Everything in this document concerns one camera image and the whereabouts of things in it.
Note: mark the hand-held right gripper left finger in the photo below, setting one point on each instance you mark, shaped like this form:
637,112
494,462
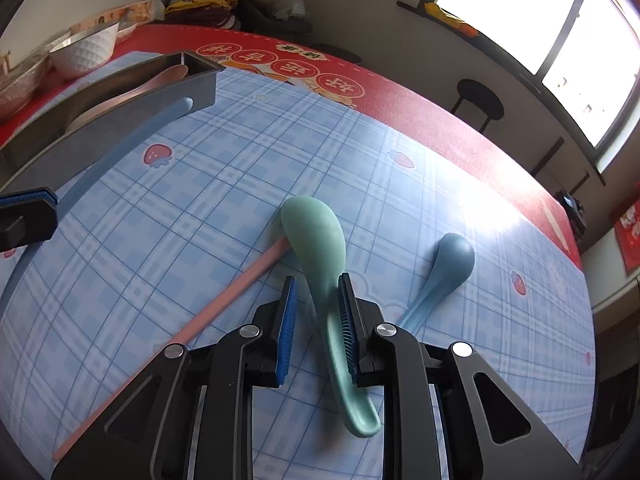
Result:
285,330

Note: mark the pink bowl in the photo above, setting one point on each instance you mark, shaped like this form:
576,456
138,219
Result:
126,32

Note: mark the blue plaid tablecloth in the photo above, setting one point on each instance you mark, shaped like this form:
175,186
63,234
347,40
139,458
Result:
425,185

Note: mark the yellow packet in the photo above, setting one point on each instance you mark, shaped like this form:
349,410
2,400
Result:
450,17

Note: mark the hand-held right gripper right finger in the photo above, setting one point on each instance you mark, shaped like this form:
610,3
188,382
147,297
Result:
347,330

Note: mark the dark window sill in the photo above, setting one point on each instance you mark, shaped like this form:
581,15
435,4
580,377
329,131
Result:
550,104

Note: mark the dark wooden frame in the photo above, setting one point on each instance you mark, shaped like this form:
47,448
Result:
550,152

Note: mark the black round stool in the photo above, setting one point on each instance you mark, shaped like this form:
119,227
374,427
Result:
335,53
480,95

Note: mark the blue chopstick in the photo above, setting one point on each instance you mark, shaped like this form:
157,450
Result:
135,135

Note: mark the red printed tablecloth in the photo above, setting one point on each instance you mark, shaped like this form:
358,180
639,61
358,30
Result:
425,110

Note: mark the red wall poster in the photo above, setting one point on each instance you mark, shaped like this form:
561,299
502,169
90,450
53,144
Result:
629,240

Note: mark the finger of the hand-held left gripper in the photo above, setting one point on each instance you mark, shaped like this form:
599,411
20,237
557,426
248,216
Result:
27,197

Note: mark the black bag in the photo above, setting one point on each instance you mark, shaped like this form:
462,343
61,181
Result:
270,21

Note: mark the window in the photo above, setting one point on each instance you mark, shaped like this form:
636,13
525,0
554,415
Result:
500,5

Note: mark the green plastic spoon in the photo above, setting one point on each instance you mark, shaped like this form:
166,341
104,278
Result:
315,235

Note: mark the white textured bowl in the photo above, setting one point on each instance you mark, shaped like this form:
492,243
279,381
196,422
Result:
82,55

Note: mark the clear glass container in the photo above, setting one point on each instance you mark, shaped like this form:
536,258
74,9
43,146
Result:
22,80

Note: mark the black device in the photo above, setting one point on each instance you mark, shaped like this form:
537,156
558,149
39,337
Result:
575,210

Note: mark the orange snack box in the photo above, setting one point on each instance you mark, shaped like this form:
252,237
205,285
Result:
125,11

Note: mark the pink chopstick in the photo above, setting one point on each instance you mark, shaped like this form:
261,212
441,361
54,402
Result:
240,282

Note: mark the blue plastic spoon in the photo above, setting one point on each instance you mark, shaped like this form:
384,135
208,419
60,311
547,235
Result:
452,260

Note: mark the pink plastic spoon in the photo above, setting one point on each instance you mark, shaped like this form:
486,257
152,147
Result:
160,80

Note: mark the metal rectangular tray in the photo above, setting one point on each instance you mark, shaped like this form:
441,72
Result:
200,90

